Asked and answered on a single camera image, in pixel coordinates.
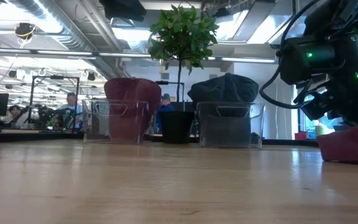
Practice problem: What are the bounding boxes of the red baseball cap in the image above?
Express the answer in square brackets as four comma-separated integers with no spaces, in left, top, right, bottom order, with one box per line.
[103,77,162,144]
[316,123,358,166]

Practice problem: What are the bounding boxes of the black plant pot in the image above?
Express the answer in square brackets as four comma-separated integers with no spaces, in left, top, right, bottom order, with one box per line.
[159,111,196,144]

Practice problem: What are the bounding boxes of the person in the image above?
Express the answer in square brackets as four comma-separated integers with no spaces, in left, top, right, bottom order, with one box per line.
[56,92,83,131]
[7,105,28,128]
[155,93,176,133]

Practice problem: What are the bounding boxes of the black round ceiling device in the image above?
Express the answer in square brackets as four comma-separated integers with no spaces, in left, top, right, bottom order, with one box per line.
[14,22,36,40]

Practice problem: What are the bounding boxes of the black frame stand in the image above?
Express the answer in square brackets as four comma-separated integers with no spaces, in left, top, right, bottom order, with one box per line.
[29,75,80,131]

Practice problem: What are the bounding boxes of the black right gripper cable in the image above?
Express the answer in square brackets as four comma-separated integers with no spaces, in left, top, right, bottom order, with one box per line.
[259,0,326,110]

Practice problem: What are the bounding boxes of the black aluminium table frame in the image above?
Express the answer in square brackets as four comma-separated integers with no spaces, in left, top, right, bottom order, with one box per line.
[0,129,319,150]

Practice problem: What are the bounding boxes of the black overhead box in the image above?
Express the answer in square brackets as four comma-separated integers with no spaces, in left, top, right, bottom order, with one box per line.
[99,0,148,22]

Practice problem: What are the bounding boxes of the green leafy potted tree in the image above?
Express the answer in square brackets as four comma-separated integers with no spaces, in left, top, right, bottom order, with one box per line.
[147,3,220,113]

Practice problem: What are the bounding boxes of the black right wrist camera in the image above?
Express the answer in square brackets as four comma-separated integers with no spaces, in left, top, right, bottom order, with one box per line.
[300,90,335,121]

